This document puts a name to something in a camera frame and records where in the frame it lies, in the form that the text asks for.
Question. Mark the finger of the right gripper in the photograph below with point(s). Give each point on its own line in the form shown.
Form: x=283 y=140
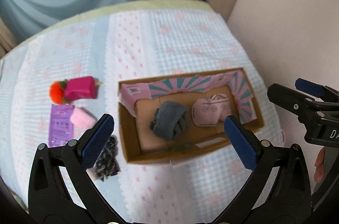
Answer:
x=293 y=101
x=316 y=90

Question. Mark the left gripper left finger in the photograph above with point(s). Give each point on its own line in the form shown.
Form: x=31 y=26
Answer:
x=60 y=189

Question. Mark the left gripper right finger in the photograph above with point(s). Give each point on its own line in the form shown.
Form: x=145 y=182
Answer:
x=277 y=190

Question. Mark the black patterned scrunchie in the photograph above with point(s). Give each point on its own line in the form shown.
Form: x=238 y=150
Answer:
x=106 y=164

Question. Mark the purple plastic packet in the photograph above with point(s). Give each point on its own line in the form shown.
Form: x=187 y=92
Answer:
x=61 y=130

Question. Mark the light pink soft block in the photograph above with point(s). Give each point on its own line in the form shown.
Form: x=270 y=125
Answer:
x=82 y=120

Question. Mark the pink patterned cloth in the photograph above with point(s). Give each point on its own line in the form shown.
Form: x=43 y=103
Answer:
x=207 y=112

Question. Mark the orange pompom toy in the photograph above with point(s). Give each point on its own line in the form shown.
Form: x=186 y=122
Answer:
x=56 y=92

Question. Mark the magenta pouch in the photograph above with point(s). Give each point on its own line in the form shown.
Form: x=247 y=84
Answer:
x=81 y=88

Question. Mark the grey sock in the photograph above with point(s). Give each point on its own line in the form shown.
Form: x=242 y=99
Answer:
x=169 y=121

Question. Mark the person's right hand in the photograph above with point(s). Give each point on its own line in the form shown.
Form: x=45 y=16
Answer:
x=319 y=166

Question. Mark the cardboard box pink lining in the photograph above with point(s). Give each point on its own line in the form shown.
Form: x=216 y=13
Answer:
x=139 y=99

